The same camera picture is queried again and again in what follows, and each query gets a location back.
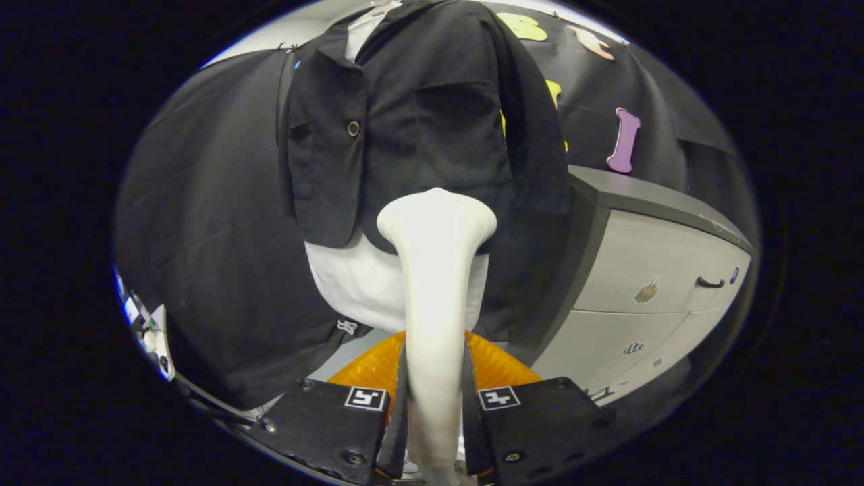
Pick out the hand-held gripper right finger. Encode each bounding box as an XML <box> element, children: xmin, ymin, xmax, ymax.
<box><xmin>462</xmin><ymin>332</ymin><xmax>615</xmax><ymax>486</ymax></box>

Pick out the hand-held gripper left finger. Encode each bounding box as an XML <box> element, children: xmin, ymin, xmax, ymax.
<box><xmin>246</xmin><ymin>331</ymin><xmax>409</xmax><ymax>486</ymax></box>

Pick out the white garment steamer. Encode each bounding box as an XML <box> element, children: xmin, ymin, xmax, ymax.
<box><xmin>376</xmin><ymin>188</ymin><xmax>498</xmax><ymax>486</ymax></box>

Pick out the black jacket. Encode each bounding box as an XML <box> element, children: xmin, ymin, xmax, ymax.
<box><xmin>275</xmin><ymin>0</ymin><xmax>574</xmax><ymax>257</ymax></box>

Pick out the grey and beige cabinet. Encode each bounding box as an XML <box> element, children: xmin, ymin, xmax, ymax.
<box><xmin>513</xmin><ymin>165</ymin><xmax>754</xmax><ymax>406</ymax></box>

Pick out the black backdrop cloth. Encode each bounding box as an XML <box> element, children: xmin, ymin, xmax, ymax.
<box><xmin>113</xmin><ymin>10</ymin><xmax>743</xmax><ymax>411</ymax></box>

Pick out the black floor cable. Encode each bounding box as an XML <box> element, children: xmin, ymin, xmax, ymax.
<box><xmin>172</xmin><ymin>378</ymin><xmax>264</xmax><ymax>427</ymax></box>

